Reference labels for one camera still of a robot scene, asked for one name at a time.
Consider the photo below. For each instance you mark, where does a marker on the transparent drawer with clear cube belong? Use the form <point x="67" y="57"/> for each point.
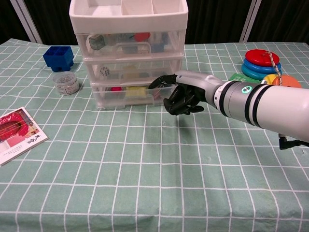
<point x="113" y="52"/>

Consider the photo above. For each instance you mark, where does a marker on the red cover booklet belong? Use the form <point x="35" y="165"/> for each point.
<point x="17" y="135"/>

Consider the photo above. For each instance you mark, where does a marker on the red round toy piece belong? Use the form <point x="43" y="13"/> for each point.
<point x="142" y="36"/>

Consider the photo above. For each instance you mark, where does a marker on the black pleated curtain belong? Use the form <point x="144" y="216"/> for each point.
<point x="53" y="21"/>
<point x="214" y="19"/>
<point x="7" y="19"/>
<point x="282" y="19"/>

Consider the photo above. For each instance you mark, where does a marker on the clear cube with dark core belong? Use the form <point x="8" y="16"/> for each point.
<point x="96" y="42"/>

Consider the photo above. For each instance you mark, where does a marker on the transparent drawer with white die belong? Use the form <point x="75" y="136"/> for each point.
<point x="135" y="75"/>

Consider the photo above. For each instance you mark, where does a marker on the green checked tablecloth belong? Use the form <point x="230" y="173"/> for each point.
<point x="154" y="174"/>

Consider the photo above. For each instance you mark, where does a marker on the green tea packet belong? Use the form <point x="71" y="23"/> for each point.
<point x="239" y="77"/>

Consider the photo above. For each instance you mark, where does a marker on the binder clips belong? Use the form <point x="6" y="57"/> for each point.
<point x="158" y="93"/>

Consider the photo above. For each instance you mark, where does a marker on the white die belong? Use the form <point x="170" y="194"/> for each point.
<point x="105" y="71"/>

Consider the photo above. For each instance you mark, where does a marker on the white plastic drawer organizer frame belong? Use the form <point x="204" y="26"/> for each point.
<point x="130" y="23"/>

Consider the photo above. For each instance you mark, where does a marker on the small red toy piece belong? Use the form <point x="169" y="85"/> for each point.
<point x="116" y="88"/>

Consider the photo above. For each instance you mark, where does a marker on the white frame pole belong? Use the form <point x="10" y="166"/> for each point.
<point x="249" y="21"/>
<point x="25" y="19"/>

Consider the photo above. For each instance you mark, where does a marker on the clear round pin jar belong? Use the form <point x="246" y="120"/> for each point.
<point x="65" y="83"/>

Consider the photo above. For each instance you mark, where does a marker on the pale yellow toy piece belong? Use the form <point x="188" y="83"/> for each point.
<point x="132" y="68"/>

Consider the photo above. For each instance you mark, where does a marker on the blue toy block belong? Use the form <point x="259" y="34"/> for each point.
<point x="158" y="47"/>

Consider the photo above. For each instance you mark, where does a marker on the blue compartment box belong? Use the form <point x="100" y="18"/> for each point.
<point x="58" y="60"/>

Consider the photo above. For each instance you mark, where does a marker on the yellow block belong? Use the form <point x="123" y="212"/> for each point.
<point x="135" y="91"/>

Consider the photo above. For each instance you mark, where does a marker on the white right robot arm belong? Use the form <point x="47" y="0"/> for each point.
<point x="270" y="106"/>

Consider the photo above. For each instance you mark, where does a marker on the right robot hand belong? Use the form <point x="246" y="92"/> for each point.
<point x="195" y="81"/>

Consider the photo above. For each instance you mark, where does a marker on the transparent drawer with yellow block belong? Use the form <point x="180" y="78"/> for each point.
<point x="113" y="101"/>

